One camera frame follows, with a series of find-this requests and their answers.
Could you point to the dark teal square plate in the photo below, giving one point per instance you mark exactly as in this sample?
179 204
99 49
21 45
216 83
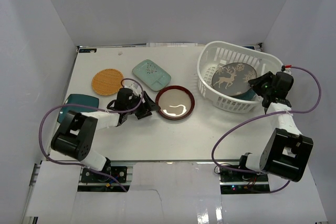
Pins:
79 99

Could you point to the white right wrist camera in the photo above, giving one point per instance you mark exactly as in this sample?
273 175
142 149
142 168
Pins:
286 69

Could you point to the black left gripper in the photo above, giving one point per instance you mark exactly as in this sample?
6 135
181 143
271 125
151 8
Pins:
144 106

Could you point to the white plastic basket bin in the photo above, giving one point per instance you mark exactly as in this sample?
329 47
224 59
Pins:
218 54

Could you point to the light teal rectangular plate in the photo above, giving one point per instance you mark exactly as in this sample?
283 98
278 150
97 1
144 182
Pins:
152 75

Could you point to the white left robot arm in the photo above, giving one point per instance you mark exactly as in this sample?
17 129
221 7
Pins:
76 132

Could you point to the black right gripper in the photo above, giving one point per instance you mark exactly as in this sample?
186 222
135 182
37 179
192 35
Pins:
257 82

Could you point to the teal scalloped round plate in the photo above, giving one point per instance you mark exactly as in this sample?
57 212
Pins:
247 96

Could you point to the orange woven round plate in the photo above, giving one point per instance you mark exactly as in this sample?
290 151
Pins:
107 82

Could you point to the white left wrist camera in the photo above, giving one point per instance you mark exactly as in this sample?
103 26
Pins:
133 86

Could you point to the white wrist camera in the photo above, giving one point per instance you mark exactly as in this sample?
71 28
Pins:
286 69
133 86

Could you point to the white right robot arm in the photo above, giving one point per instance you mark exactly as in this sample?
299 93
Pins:
287 152

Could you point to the red rimmed beige bowl plate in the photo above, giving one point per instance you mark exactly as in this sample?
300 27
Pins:
175 102

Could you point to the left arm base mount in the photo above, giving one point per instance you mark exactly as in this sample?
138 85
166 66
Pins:
115 182

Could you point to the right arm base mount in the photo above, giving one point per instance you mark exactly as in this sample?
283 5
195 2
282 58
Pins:
237 183

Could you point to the grey reindeer plate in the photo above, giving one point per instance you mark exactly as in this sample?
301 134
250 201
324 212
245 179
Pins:
232 79

